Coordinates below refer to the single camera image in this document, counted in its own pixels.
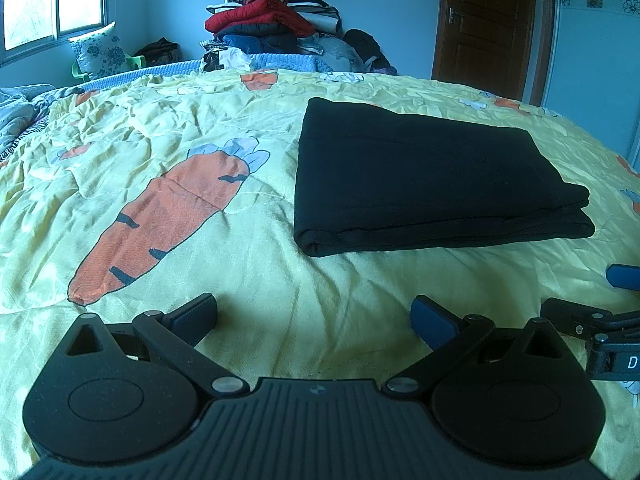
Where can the yellow carrot print blanket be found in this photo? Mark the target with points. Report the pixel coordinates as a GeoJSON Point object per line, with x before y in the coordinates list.
{"type": "Point", "coordinates": [280, 305]}

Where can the black pants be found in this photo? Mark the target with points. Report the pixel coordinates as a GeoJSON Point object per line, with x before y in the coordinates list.
{"type": "Point", "coordinates": [425, 175]}

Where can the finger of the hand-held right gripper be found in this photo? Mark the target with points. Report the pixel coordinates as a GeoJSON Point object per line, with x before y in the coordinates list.
{"type": "Point", "coordinates": [565, 314]}
{"type": "Point", "coordinates": [622, 276]}

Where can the floral print pillow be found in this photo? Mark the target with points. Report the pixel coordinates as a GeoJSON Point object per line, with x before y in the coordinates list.
{"type": "Point", "coordinates": [100, 50]}

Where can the green plastic chair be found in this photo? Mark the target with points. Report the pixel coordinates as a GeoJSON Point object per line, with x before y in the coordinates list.
{"type": "Point", "coordinates": [136, 61]}

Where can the blue knitted blanket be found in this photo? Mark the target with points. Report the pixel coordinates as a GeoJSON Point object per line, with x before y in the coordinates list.
{"type": "Point", "coordinates": [282, 62]}

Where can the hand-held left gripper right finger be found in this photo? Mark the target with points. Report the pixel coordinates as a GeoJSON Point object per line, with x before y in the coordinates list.
{"type": "Point", "coordinates": [430, 317]}

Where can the pile of mixed clothes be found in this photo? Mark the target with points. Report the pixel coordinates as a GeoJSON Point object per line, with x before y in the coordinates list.
{"type": "Point", "coordinates": [265, 15]}

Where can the brown wooden door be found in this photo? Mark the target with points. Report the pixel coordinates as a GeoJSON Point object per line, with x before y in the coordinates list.
{"type": "Point", "coordinates": [490, 25]}

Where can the grey crumpled quilt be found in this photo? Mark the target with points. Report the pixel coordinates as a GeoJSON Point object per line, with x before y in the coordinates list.
{"type": "Point", "coordinates": [17, 105]}

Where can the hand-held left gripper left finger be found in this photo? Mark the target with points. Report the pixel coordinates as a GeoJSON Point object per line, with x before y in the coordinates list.
{"type": "Point", "coordinates": [195, 312]}

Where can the window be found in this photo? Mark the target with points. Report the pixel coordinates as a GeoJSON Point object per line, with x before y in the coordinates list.
{"type": "Point", "coordinates": [30, 5]}

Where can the dark bag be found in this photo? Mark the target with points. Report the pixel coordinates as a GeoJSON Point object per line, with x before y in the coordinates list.
{"type": "Point", "coordinates": [159, 51]}

